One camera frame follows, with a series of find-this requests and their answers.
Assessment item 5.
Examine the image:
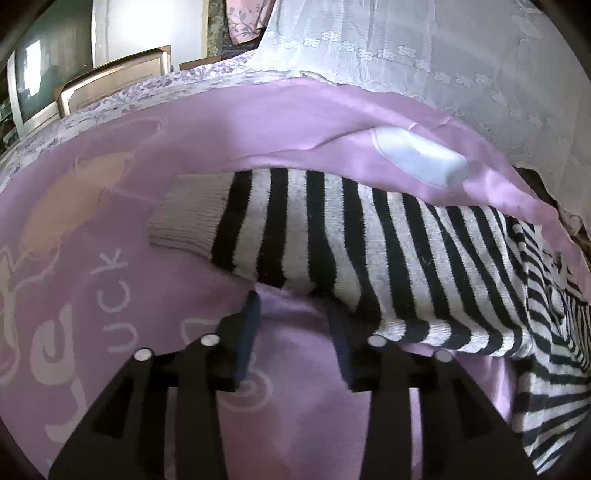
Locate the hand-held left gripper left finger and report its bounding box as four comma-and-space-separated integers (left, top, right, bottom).
48, 290, 262, 480

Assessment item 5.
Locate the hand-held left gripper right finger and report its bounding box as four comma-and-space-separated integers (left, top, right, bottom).
323, 298, 539, 480

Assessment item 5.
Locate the black white striped sweater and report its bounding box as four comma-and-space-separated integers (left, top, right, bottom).
147, 167, 591, 472

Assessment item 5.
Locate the purple printed blanket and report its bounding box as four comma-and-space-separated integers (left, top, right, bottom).
0, 76, 591, 480

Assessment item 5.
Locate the purple floral bed sheet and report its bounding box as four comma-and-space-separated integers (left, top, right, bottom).
0, 48, 305, 185

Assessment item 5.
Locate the wooden bed board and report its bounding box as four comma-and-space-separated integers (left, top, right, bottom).
54, 45, 208, 118

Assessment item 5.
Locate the pink floral cloth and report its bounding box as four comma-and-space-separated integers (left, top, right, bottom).
226, 0, 278, 45

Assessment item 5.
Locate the white lace curtain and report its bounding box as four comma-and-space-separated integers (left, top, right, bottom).
252, 0, 591, 217

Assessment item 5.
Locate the old grey television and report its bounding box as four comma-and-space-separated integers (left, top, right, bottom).
6, 18, 63, 139

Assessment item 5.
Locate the dark patterned wall panel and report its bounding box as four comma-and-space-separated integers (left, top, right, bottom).
205, 0, 232, 57

